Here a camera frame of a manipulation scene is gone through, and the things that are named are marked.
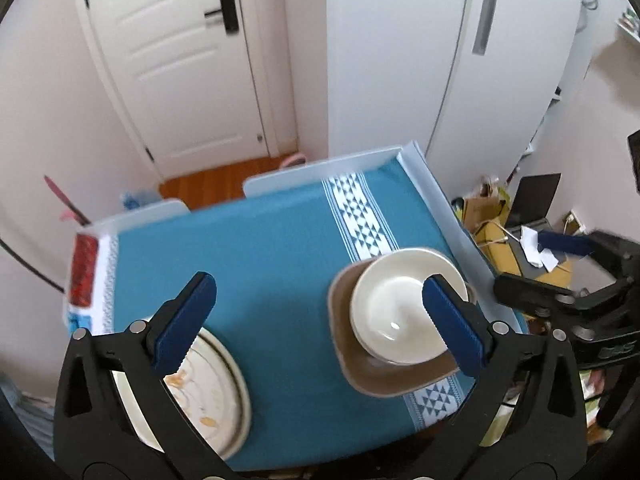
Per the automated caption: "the grey bedding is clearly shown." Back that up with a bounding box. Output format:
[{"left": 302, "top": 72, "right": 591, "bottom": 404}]
[{"left": 0, "top": 372, "right": 57, "bottom": 463}]

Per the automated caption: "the black laptop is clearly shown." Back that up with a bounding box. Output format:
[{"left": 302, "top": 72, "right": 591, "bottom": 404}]
[{"left": 504, "top": 173, "right": 562, "bottom": 235}]

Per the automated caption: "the black door handle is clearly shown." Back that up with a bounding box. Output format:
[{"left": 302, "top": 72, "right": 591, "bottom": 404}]
[{"left": 204, "top": 0, "right": 240, "bottom": 36}]

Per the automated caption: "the striped yellow blanket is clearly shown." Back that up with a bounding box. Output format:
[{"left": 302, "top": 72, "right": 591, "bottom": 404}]
[{"left": 480, "top": 400, "right": 521, "bottom": 447}]

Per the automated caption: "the white crumpled paper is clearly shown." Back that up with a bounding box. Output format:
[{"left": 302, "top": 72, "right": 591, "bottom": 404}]
[{"left": 519, "top": 225, "right": 560, "bottom": 270}]

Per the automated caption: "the pink plastic stick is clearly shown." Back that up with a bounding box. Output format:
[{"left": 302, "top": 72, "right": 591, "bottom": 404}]
[{"left": 44, "top": 175, "right": 93, "bottom": 226}]

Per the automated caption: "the white wardrobe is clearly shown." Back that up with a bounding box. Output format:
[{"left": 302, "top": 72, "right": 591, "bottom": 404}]
[{"left": 325, "top": 0, "right": 587, "bottom": 161}]

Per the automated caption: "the blue plastic bag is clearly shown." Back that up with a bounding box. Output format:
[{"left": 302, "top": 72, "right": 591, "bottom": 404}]
[{"left": 120, "top": 189, "right": 153, "bottom": 210}]

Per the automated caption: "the brown cardboard box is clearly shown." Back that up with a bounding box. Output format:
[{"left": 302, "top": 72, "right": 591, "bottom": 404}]
[{"left": 460, "top": 180, "right": 511, "bottom": 233}]

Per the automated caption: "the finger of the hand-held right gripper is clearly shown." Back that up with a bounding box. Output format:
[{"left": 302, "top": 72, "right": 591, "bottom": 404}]
[
  {"left": 494, "top": 272, "right": 591, "bottom": 317},
  {"left": 537, "top": 230, "right": 640, "bottom": 281}
]

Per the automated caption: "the cream bowl with floral print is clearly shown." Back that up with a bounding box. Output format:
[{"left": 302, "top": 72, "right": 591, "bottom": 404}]
[{"left": 367, "top": 247, "right": 471, "bottom": 367}]

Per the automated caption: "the black cable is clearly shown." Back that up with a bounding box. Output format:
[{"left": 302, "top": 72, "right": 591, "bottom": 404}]
[{"left": 0, "top": 237, "right": 67, "bottom": 295}]

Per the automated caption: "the blue tablecloth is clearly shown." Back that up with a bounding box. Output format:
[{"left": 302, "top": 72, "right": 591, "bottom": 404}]
[{"left": 97, "top": 157, "right": 531, "bottom": 471}]

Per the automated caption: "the yellow cardboard box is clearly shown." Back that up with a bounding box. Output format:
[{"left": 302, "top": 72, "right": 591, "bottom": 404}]
[{"left": 474, "top": 220, "right": 573, "bottom": 288}]

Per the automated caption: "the small plate with orange print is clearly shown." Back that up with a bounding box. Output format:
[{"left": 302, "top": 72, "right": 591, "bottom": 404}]
[{"left": 162, "top": 327, "right": 252, "bottom": 461}]

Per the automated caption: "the white door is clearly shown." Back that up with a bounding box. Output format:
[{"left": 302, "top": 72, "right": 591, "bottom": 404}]
[{"left": 70, "top": 0, "right": 301, "bottom": 181}]

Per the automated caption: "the white wall shelf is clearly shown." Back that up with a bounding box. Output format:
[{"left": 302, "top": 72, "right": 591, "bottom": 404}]
[{"left": 616, "top": 7, "right": 640, "bottom": 43}]

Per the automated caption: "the pink square bowl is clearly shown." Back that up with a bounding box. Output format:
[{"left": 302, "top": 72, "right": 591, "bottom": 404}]
[{"left": 327, "top": 247, "right": 476, "bottom": 400}]

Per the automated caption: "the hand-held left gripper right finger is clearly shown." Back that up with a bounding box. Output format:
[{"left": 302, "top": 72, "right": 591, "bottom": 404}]
[{"left": 415, "top": 274, "right": 587, "bottom": 480}]

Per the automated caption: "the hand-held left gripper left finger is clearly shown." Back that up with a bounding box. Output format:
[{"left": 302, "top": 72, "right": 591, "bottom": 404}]
[{"left": 52, "top": 271, "right": 236, "bottom": 480}]

